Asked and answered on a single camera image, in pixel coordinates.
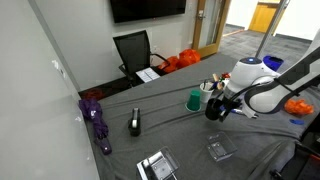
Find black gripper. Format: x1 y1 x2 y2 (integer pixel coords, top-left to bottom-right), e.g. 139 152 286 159
219 98 242 122

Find black mug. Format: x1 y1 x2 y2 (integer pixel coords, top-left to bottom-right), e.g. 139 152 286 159
205 98 223 121

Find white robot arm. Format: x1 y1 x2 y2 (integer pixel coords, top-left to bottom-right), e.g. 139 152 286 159
218 30 320 121

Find clear tray of supplies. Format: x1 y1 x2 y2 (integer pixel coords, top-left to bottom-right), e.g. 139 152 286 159
211 73 231 90

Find white paper cup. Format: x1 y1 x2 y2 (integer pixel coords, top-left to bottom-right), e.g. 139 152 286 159
199 82 212 103

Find green plastic cup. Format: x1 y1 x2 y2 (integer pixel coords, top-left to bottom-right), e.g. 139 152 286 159
185 90 201 112

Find clear acrylic stand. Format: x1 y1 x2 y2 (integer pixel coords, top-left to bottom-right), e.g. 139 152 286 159
207 132 237 162

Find blue recycling bin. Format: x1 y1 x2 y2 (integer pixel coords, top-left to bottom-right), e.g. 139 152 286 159
263 55 283 71

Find orange plastic bag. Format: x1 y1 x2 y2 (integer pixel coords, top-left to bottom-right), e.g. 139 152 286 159
158 49 200 73

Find orange crumpled object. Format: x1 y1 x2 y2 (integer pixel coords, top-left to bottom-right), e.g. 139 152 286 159
284 99 314 115

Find blue marker cap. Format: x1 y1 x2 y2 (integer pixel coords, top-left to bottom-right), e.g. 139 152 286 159
289 119 304 125

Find grey tablecloth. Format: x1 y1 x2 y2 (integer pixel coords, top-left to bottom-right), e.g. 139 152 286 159
92 54 320 180

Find white paper sheet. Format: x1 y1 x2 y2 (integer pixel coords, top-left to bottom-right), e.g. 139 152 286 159
136 68 160 83

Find wooden door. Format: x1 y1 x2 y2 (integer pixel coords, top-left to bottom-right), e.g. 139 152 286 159
192 0 231 58

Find black office chair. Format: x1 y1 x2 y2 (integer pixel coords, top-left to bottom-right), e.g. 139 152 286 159
113 30 170 87

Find purple folded umbrella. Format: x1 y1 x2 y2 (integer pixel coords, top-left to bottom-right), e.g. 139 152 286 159
79 99 112 155

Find wall television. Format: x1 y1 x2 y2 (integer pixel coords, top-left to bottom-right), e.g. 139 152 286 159
110 0 186 23

